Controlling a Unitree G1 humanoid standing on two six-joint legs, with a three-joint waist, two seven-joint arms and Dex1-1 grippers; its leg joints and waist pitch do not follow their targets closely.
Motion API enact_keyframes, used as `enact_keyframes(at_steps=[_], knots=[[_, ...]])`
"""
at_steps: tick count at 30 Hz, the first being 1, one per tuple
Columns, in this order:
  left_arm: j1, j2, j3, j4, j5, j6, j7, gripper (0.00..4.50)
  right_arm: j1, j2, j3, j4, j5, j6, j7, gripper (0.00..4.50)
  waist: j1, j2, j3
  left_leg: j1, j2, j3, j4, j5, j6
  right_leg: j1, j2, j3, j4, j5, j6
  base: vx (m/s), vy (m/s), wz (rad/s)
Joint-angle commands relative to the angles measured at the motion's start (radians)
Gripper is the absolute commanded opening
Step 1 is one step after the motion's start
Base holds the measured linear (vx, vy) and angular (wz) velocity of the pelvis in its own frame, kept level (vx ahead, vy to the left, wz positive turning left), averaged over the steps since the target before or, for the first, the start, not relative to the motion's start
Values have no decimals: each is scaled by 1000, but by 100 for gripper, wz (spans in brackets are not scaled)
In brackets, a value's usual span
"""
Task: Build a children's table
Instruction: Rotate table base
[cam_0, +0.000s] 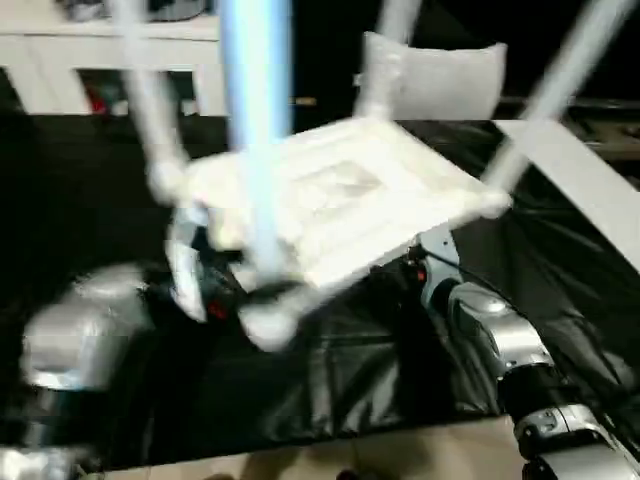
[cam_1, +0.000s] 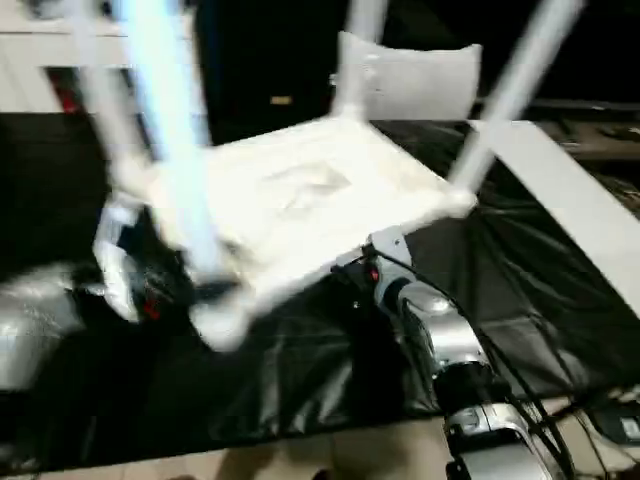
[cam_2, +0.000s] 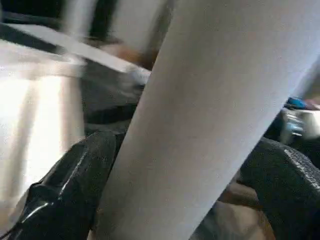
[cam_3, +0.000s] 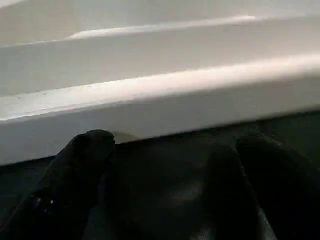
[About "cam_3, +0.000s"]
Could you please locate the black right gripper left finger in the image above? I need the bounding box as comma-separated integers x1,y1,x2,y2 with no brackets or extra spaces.
0,129,117,240

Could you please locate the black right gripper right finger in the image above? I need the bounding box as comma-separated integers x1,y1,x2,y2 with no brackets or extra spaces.
236,134,320,240

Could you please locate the white plastic table top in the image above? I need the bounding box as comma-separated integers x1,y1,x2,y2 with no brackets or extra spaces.
0,0,320,167

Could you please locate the black table mat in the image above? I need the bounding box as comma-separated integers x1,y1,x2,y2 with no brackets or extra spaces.
0,109,320,240

